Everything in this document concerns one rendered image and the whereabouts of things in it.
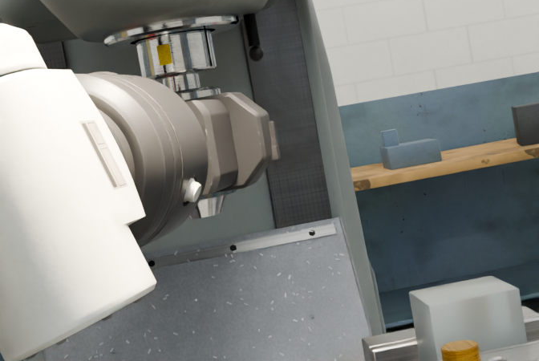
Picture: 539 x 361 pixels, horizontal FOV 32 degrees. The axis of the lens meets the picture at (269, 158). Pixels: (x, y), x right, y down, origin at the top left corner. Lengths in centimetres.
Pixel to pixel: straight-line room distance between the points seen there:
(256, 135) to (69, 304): 21
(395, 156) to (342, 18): 95
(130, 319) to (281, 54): 31
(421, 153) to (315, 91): 337
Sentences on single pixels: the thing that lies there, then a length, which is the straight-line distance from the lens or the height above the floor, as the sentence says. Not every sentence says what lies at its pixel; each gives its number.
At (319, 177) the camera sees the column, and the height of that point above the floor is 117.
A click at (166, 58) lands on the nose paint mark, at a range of 58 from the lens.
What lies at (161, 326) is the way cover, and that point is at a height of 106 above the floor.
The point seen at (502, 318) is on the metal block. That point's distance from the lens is 63.
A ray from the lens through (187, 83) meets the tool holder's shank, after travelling 59.
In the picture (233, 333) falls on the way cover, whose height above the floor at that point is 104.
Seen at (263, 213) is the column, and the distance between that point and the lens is 98.
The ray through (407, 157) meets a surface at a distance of 433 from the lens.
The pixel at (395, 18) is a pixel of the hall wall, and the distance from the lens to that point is 501.
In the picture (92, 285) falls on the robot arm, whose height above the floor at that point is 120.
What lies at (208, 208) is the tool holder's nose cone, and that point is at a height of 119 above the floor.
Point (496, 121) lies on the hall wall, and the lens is 514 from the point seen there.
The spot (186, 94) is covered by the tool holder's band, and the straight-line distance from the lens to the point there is 58.
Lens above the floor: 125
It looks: 3 degrees down
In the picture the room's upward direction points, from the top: 10 degrees counter-clockwise
